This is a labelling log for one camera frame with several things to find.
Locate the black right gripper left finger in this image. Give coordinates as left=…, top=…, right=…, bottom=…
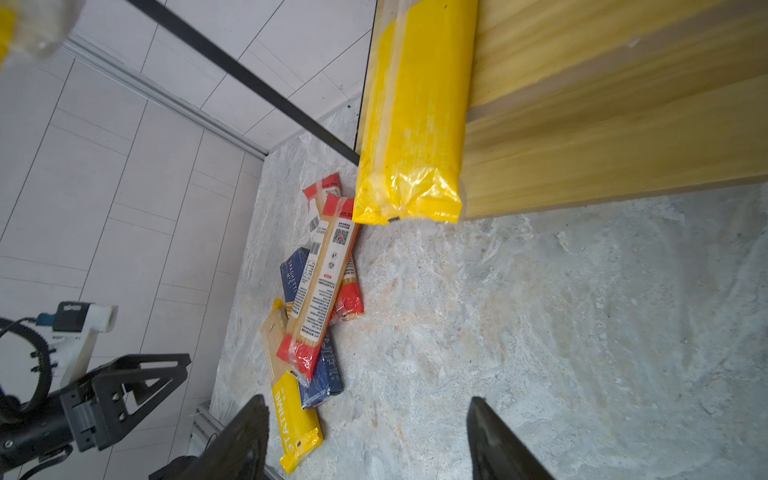
left=149, top=395, right=270, bottom=480

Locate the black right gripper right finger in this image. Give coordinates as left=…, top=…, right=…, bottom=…
left=466, top=396, right=554, bottom=480

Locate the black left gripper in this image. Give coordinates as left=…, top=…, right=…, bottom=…
left=1, top=353, right=191, bottom=474

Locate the yellow pastatime pasta pack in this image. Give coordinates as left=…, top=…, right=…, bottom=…
left=260, top=299, right=324, bottom=474

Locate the dark blue pasta box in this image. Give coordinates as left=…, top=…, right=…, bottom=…
left=279, top=245, right=346, bottom=410

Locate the red spaghetti pack top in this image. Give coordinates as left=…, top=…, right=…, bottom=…
left=277, top=194, right=358, bottom=386

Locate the red spaghetti pack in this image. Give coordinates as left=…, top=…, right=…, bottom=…
left=303, top=173, right=364, bottom=325
left=277, top=194, right=358, bottom=386

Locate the yellow kraft pasta pack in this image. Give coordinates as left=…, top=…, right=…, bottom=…
left=354, top=0, right=478, bottom=225

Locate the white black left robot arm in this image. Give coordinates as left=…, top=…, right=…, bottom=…
left=1, top=318, right=191, bottom=477

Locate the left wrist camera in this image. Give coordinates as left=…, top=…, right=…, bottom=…
left=34, top=301, right=118, bottom=388

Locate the wooden shelf black metal frame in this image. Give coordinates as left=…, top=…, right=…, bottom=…
left=137, top=1, right=767, bottom=220

